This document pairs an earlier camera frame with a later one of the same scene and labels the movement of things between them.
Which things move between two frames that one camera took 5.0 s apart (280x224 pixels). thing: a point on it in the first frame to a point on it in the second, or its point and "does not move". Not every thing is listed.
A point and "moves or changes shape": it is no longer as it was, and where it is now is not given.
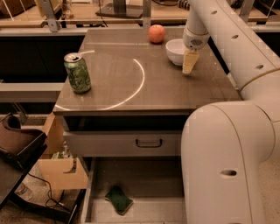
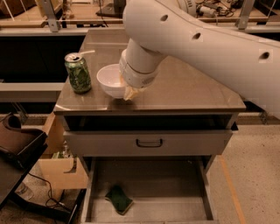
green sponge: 120,201 does not move
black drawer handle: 141,144 does not move
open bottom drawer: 154,184 does not move
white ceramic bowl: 176,49 moves or changes shape
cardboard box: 59,169 does not move
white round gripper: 193,40 to 135,75
